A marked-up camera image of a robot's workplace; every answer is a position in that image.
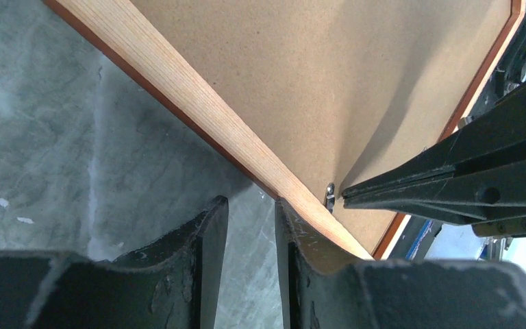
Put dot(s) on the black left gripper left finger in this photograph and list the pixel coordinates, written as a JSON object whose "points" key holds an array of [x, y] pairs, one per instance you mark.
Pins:
{"points": [[172, 282]]}

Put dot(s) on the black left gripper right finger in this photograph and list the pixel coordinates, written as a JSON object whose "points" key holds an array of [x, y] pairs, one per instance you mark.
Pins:
{"points": [[324, 286]]}

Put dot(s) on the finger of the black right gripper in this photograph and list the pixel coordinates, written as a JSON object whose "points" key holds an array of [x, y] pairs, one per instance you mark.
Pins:
{"points": [[467, 190], [496, 138]]}

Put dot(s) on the brown backing board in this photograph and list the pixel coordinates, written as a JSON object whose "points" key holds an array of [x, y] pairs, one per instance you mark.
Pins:
{"points": [[339, 91]]}

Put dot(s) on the wooden picture frame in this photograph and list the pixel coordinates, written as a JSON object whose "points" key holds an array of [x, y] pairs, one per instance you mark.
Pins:
{"points": [[119, 29]]}

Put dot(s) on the metal frame turn clip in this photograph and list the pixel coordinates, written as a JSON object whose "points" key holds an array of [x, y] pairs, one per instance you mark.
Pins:
{"points": [[330, 198]]}

